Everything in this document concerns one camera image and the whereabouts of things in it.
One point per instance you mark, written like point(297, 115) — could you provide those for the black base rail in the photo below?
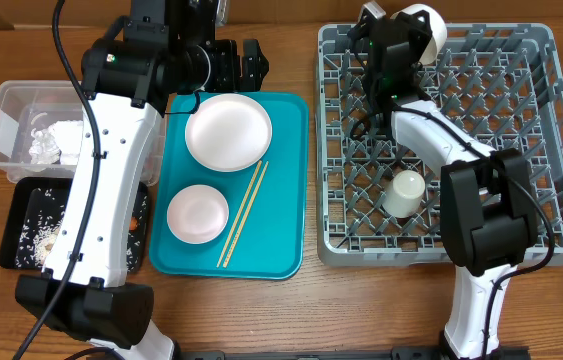
point(397, 353)

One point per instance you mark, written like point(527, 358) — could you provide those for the black plastic tray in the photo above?
point(17, 213)

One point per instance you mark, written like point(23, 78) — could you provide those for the wooden chopstick right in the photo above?
point(246, 211)

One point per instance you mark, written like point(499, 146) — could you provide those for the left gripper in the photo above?
point(227, 79)

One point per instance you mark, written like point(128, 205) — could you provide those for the grey plastic dish rack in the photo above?
point(501, 83)

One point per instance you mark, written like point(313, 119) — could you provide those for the teal serving tray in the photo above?
point(271, 244)

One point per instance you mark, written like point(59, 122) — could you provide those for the white bowl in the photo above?
point(438, 28)

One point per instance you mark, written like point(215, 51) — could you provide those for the white cup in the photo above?
point(404, 194)

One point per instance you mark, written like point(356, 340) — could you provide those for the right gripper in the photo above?
point(421, 31)

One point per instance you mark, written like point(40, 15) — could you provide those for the orange carrot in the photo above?
point(133, 224)

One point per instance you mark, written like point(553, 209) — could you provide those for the small pink bowl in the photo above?
point(197, 214)

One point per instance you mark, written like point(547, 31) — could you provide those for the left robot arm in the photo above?
point(161, 48)

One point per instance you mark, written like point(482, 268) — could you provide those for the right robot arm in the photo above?
point(489, 214)

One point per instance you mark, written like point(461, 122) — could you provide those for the aluminium foil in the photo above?
point(44, 149)

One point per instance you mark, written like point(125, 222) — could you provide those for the clear plastic bin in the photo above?
point(26, 105)

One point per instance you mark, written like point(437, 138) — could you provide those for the peanuts and rice scraps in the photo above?
point(43, 219)

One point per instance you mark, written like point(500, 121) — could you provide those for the white napkin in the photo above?
point(68, 137)

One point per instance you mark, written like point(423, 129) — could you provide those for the large white plate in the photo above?
point(228, 133)

